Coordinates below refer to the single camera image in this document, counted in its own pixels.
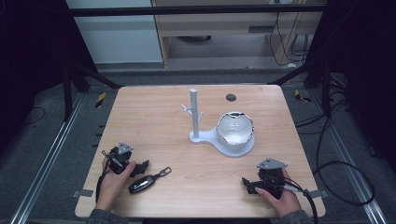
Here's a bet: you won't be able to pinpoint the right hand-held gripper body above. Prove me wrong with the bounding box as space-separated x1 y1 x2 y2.
255 157 289 200

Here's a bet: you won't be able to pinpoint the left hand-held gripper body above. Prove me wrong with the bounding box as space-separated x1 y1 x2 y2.
106 141 135 175

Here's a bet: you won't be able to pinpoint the black car key with strap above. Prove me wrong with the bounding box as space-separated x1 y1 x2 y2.
128 166 173 195

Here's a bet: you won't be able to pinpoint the person's right hand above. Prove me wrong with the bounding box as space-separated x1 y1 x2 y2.
255 168 303 218

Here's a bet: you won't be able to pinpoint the person's left hand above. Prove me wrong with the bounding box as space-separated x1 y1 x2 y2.
94 161 137 213

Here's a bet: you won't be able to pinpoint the grey tape piece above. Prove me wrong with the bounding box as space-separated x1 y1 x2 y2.
305 189 330 200
71 189 94 199

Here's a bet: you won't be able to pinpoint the white bowl with dark rim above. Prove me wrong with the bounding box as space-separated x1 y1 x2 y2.
216 111 255 147

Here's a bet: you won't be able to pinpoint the yellow and black tape strip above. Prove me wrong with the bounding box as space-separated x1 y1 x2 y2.
94 91 107 109
293 89 313 104

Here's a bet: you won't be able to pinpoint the grey key stand with pole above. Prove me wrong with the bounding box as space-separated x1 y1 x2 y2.
181 88 256 159

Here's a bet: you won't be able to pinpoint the black metal stand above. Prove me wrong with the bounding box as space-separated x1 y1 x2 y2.
61 60 123 123
267 59 333 119

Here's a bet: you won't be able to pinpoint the white cabinet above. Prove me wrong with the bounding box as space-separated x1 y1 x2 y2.
65 0 163 65

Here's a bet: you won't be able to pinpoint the dark curtain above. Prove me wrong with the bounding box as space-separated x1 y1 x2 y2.
0 0 97 157
306 0 396 175

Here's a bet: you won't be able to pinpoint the light wooden desk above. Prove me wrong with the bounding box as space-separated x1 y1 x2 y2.
150 0 329 68

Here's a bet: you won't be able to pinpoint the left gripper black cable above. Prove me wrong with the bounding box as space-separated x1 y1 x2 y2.
94 149 115 203

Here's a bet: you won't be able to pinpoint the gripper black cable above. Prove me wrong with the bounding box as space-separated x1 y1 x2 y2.
281 181 320 224
94 149 115 203

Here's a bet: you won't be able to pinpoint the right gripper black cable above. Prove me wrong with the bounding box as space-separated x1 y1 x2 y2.
281 181 320 224

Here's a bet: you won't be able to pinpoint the long black floor cable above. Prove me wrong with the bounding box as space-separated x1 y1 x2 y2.
293 106 376 207

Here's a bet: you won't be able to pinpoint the aluminium floor rail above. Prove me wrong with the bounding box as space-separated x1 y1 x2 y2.
310 89 388 224
8 92 86 224

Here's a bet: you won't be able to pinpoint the thin black floor cable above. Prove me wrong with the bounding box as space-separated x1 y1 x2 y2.
21 105 47 127

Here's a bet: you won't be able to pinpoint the black hanging cables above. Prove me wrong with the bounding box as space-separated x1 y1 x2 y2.
268 11 310 68

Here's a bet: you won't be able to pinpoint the black horizontal frame bar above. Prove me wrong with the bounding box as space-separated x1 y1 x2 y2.
66 4 329 19

